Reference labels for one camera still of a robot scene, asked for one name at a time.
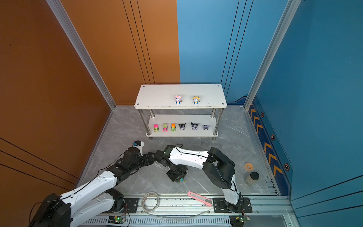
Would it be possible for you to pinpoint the pink toy car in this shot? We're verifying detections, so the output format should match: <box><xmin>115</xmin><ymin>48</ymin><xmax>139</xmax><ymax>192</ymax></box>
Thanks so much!
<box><xmin>163</xmin><ymin>123</ymin><xmax>168</xmax><ymax>132</ymax></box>

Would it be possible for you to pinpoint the black purple figurine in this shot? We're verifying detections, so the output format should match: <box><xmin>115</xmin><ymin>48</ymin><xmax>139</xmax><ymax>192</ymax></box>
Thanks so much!
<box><xmin>178</xmin><ymin>123</ymin><xmax>186</xmax><ymax>131</ymax></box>
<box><xmin>191</xmin><ymin>123</ymin><xmax>199</xmax><ymax>131</ymax></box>

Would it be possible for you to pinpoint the pink small figurine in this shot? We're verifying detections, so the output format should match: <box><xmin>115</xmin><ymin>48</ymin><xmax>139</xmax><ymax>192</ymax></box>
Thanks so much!
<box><xmin>175</xmin><ymin>96</ymin><xmax>182</xmax><ymax>105</ymax></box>

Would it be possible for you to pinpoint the yellow small figurine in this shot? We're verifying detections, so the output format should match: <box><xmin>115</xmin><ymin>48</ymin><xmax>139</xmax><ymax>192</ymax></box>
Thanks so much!
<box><xmin>192</xmin><ymin>96</ymin><xmax>200</xmax><ymax>105</ymax></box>

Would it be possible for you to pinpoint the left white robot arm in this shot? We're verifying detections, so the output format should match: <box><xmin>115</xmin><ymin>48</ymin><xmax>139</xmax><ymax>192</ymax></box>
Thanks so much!
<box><xmin>29</xmin><ymin>147</ymin><xmax>155</xmax><ymax>227</ymax></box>

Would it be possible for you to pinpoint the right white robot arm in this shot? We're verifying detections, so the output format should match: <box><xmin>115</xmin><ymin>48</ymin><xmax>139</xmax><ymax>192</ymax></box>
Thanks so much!
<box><xmin>155</xmin><ymin>145</ymin><xmax>243</xmax><ymax>213</ymax></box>

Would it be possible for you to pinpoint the pink utility knife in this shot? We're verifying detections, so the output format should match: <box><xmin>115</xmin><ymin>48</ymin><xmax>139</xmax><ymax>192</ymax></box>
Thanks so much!
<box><xmin>187</xmin><ymin>191</ymin><xmax>213</xmax><ymax>207</ymax></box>

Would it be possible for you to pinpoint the clear coiled tube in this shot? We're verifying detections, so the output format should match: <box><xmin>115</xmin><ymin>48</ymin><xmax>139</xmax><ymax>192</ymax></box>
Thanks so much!
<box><xmin>140</xmin><ymin>192</ymin><xmax>213</xmax><ymax>219</ymax></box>

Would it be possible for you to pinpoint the white two-tier shelf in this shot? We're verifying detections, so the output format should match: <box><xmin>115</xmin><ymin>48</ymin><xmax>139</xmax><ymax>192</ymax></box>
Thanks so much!
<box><xmin>134</xmin><ymin>84</ymin><xmax>227</xmax><ymax>140</ymax></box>

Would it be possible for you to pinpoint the left green circuit board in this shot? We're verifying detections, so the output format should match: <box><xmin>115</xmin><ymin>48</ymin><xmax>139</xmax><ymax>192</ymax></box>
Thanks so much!
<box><xmin>107</xmin><ymin>216</ymin><xmax>126</xmax><ymax>225</ymax></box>

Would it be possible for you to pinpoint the green circuit board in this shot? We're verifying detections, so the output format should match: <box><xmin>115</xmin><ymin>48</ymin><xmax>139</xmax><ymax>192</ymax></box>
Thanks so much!
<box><xmin>229</xmin><ymin>216</ymin><xmax>250</xmax><ymax>227</ymax></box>
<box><xmin>107</xmin><ymin>216</ymin><xmax>126</xmax><ymax>225</ymax></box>

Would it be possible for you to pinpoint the orange tape roll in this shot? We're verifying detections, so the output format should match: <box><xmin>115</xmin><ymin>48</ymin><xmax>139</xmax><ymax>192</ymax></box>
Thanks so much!
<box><xmin>244</xmin><ymin>162</ymin><xmax>254</xmax><ymax>172</ymax></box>

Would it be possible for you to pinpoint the black round cap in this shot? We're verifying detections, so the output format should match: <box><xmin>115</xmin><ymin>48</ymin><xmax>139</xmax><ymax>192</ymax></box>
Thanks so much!
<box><xmin>244</xmin><ymin>171</ymin><xmax>260</xmax><ymax>185</ymax></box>

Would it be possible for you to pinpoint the right green circuit board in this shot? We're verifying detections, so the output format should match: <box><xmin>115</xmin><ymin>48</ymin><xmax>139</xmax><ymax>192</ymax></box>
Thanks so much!
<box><xmin>229</xmin><ymin>216</ymin><xmax>250</xmax><ymax>227</ymax></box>

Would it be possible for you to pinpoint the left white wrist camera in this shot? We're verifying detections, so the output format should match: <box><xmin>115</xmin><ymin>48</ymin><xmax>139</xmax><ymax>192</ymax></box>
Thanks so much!
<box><xmin>132</xmin><ymin>141</ymin><xmax>144</xmax><ymax>153</ymax></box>

